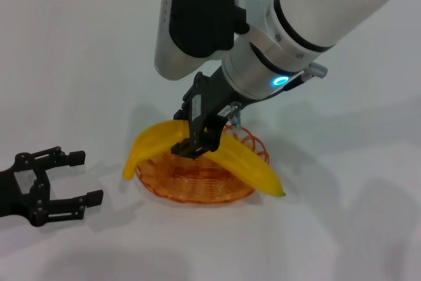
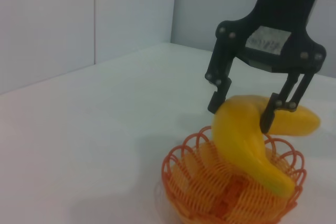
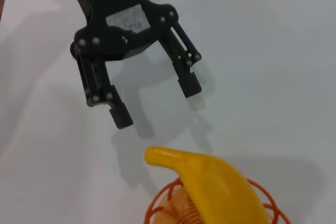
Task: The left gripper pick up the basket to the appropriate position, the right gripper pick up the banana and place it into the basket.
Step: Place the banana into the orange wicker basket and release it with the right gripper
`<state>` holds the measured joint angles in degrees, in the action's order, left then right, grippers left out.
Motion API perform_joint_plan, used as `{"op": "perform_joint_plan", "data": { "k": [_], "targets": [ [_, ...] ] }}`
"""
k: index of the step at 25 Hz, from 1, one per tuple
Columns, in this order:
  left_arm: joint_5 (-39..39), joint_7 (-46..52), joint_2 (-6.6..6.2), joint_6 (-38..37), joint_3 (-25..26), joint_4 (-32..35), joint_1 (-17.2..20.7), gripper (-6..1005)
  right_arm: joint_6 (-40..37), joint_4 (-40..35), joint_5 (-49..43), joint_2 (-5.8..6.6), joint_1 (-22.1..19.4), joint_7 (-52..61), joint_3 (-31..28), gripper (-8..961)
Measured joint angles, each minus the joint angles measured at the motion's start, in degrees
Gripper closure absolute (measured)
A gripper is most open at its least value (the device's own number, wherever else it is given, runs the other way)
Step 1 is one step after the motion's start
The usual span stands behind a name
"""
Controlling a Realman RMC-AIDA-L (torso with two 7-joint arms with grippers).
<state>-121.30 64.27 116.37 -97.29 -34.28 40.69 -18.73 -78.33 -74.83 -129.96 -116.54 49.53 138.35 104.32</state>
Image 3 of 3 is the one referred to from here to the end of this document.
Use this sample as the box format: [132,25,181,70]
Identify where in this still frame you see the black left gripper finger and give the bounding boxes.
[158,21,203,99]
[70,46,134,130]

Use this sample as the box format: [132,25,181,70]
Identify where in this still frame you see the orange woven plastic basket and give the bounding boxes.
[144,176,291,224]

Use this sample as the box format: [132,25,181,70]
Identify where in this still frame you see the yellow banana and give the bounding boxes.
[143,146,271,224]

